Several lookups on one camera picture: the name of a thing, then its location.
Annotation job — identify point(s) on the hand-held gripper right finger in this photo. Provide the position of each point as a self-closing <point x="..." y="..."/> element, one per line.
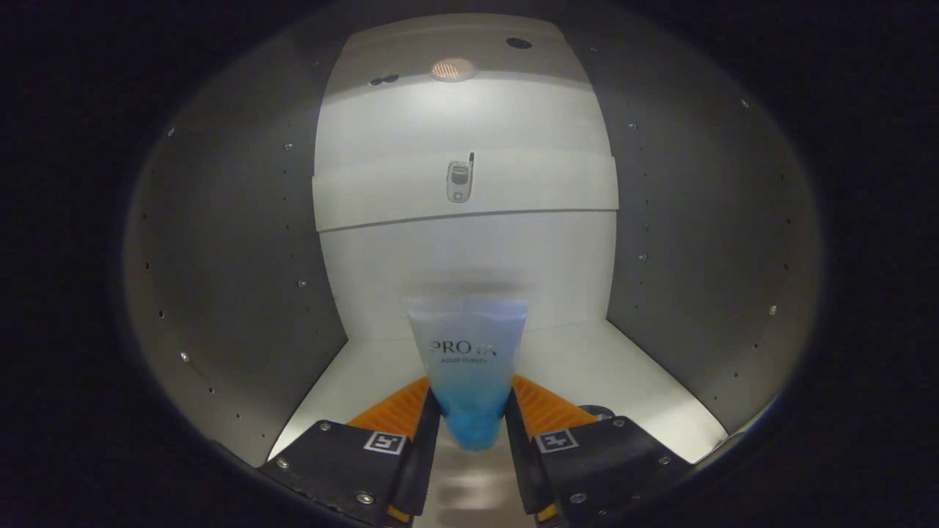
<point x="517" y="462"/>

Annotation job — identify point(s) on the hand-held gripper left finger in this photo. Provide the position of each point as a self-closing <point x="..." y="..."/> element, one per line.
<point x="422" y="462"/>

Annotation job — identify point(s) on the blue white cosmetic tube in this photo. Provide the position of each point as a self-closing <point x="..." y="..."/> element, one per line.
<point x="466" y="367"/>

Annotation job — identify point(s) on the dark grey cabinet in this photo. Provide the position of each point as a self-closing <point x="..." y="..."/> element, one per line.
<point x="220" y="257"/>

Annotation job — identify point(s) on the round cabinet light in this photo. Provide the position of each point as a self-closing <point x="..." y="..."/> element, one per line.
<point x="453" y="70"/>

